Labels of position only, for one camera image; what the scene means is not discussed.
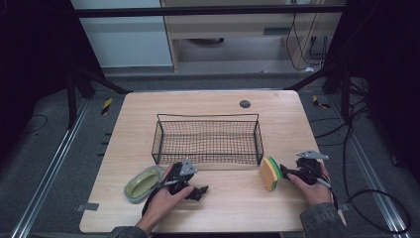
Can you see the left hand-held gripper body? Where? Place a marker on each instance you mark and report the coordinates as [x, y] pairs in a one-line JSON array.
[[185, 169]]

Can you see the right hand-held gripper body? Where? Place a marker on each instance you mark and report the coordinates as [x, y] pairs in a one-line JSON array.
[[310, 168]]

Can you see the yellow sponge with green pad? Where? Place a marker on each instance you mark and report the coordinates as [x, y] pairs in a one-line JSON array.
[[268, 174]]

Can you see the green oval soap dish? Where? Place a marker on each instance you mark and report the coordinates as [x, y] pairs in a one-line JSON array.
[[142, 185]]

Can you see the person's right hand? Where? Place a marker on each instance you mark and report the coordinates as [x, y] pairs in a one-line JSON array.
[[315, 193]]

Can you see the person's left hand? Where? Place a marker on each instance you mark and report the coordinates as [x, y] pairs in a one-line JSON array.
[[163, 201]]

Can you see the grey tape strip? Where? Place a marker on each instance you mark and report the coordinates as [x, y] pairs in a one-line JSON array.
[[345, 207], [88, 207]]

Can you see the black and yellow floor tape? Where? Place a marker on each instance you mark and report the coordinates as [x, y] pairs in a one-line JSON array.
[[318, 102], [106, 105]]

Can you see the grey round table grommet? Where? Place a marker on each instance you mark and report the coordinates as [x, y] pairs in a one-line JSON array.
[[245, 104]]

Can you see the black metal stand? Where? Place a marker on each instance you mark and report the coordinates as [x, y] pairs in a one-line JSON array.
[[71, 99], [345, 95]]

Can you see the dark curtain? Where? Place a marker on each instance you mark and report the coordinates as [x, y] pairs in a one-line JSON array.
[[386, 66], [29, 66]]

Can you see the white cabinet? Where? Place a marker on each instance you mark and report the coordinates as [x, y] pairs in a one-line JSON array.
[[125, 39]]

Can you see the black horizontal metal bar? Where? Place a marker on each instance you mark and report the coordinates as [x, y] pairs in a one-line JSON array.
[[204, 11]]

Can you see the aluminium floor rail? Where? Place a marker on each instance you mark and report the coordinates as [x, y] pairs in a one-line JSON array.
[[373, 175], [49, 172]]

